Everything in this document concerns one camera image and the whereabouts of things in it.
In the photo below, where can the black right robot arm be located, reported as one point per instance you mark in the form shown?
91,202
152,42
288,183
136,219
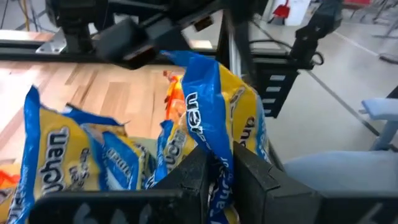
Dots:
74,28

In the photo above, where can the silver corner bracket plate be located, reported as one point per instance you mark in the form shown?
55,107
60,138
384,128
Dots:
53,46

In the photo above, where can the black background robot arm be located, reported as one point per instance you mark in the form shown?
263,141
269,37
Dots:
306,40

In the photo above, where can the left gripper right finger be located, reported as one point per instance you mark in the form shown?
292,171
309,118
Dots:
258,180

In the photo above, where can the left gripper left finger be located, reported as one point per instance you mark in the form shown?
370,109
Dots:
189,174

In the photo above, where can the silver aluminium extrusion post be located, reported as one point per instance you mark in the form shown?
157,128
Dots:
235,59

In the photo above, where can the light blue chair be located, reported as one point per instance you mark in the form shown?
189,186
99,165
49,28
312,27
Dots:
342,171

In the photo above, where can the red dustpan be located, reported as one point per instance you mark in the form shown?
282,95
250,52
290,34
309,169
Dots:
282,12

